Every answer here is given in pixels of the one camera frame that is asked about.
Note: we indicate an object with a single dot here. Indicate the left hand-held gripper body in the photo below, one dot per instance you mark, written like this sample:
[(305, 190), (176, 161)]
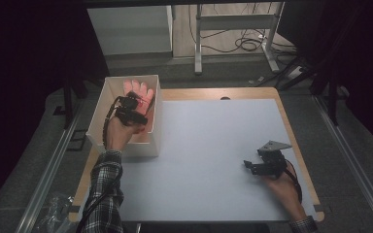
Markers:
[(128, 105)]

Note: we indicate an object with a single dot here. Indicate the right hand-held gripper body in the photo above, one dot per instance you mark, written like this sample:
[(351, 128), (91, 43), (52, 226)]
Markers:
[(272, 158)]

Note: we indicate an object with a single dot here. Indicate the pink glove with red print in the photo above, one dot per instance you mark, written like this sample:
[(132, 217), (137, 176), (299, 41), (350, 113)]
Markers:
[(144, 93)]

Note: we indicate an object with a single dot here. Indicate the white cardboard box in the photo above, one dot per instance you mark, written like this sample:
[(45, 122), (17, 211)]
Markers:
[(100, 106)]

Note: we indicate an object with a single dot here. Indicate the person's left hand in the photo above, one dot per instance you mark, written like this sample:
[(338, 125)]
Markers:
[(119, 136)]

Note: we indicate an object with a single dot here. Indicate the person's right hand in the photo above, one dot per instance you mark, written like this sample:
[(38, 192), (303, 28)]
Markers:
[(283, 191)]

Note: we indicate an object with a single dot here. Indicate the light grey table mat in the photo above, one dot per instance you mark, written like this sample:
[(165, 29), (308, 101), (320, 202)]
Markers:
[(213, 168)]

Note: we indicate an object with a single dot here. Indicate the dark metal stand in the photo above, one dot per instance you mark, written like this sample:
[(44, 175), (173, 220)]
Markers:
[(68, 100), (333, 100)]

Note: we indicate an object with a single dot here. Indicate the black tape strip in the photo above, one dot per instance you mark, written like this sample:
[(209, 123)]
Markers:
[(319, 207), (74, 208)]

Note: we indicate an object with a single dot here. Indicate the white cabinet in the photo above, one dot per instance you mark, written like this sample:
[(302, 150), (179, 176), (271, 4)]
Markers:
[(132, 29)]

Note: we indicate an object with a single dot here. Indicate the black tripod leg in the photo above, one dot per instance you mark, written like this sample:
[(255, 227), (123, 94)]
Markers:
[(296, 74)]

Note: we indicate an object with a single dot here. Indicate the white power strip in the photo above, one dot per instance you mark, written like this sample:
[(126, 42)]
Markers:
[(294, 73)]

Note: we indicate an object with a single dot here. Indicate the clear plastic bag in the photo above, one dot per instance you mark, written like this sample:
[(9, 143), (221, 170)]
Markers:
[(55, 212)]

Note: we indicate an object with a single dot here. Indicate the black floor bracket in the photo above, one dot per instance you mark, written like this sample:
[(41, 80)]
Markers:
[(76, 139)]

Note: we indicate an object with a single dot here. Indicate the aluminium floor rail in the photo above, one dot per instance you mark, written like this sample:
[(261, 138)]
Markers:
[(50, 171), (353, 161)]

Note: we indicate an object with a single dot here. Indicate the grey metal desk frame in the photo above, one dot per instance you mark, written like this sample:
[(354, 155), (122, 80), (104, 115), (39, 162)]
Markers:
[(236, 22)]

